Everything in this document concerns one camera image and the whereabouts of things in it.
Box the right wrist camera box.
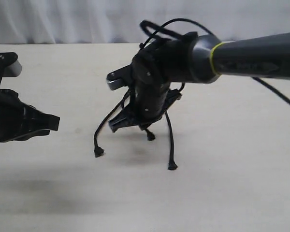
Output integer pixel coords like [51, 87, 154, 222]
[106, 65, 134, 91]

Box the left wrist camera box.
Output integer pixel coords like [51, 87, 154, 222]
[0, 52, 22, 84]

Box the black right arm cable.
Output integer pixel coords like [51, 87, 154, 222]
[139, 18, 290, 109]

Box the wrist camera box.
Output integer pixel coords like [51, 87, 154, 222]
[106, 65, 134, 91]
[0, 52, 22, 84]

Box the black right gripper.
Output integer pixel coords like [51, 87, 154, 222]
[108, 40, 182, 132]

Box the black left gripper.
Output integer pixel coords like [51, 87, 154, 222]
[0, 89, 60, 142]

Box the white curtain backdrop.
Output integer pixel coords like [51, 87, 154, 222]
[0, 0, 290, 45]

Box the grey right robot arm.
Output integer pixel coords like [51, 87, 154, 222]
[106, 32, 290, 132]

